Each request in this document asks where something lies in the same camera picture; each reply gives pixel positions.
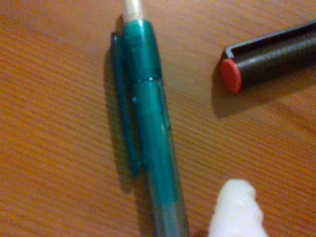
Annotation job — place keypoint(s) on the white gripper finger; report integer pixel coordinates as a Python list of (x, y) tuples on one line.
[(237, 212)]

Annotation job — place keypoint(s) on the teal translucent ballpoint pen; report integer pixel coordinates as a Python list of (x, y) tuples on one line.
[(148, 111)]

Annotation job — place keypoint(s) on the thin black pen red ends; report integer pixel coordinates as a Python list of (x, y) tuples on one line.
[(271, 59)]

